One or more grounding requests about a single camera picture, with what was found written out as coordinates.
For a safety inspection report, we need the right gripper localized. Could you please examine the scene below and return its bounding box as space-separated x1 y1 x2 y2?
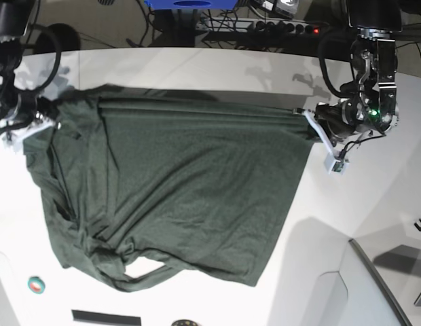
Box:
0 95 59 136

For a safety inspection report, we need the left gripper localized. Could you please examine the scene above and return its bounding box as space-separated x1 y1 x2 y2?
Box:
314 100 377 143

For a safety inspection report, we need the dark green t-shirt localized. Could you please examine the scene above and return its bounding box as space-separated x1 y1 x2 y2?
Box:
23 87 312 292

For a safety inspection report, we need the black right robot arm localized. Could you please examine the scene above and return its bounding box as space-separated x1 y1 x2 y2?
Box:
0 1 62 136

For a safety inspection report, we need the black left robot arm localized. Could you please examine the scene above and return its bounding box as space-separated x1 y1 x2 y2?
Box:
314 1 402 144

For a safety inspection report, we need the grey power strip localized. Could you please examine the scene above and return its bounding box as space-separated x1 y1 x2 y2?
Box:
197 16 322 36

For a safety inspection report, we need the blue plastic bin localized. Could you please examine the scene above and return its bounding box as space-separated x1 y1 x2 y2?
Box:
145 0 238 10

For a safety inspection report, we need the green red round button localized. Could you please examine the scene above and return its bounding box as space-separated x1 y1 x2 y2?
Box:
27 276 45 294

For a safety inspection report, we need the black white label plate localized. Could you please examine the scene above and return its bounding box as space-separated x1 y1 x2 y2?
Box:
71 310 142 326

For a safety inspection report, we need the black round knob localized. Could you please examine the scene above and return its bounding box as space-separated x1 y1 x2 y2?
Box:
171 319 199 326

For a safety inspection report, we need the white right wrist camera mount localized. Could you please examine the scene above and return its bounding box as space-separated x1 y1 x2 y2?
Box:
0 119 56 153

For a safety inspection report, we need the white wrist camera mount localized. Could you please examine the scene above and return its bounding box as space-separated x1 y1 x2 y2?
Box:
293 108 349 175
0 119 56 153

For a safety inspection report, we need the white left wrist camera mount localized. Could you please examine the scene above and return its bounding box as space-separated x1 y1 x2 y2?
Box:
293 108 349 175

